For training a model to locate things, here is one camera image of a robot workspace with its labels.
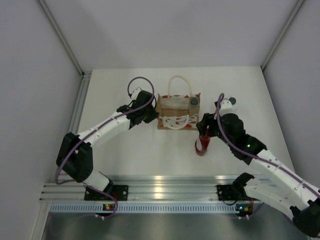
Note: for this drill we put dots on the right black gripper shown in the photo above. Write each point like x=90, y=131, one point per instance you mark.
x=208, y=120

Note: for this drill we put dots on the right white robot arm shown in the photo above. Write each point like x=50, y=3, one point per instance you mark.
x=293, y=196

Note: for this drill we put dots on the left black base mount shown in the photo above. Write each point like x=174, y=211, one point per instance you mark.
x=118, y=192

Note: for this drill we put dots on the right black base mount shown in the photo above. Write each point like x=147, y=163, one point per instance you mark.
x=226, y=193

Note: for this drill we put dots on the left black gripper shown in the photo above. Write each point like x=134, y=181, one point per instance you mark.
x=154, y=114

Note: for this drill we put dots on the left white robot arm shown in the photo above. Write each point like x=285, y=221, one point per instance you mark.
x=76, y=154

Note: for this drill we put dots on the burlap watermelon canvas bag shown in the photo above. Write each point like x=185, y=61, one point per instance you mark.
x=176, y=119

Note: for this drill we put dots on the aluminium mounting rail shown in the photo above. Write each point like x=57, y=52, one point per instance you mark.
x=147, y=189

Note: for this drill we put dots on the white bottle grey cap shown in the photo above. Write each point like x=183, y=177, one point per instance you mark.
x=234, y=104

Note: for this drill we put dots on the slotted cable duct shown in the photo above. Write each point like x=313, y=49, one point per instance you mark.
x=153, y=208

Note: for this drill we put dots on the beige bottle grey cap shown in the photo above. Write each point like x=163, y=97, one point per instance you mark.
x=194, y=106

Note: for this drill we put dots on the red liquid bottle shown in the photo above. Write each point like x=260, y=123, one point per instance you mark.
x=202, y=143

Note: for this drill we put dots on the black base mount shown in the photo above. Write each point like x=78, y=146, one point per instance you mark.
x=118, y=192
x=226, y=193

